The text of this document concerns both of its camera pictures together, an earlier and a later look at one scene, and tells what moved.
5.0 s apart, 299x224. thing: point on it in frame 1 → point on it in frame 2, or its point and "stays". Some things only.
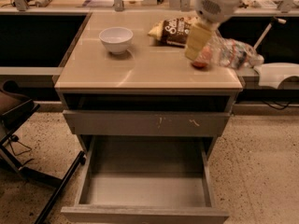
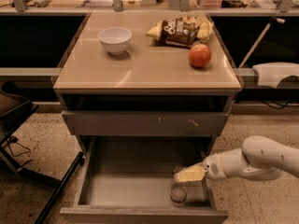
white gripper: x=212 y=7 → x=212 y=169
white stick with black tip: x=263 y=35 stays
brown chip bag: x=172 y=32 stays
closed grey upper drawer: x=102 y=123 stays
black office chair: x=15 y=105 stays
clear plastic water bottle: x=232 y=53 → x=178 y=190
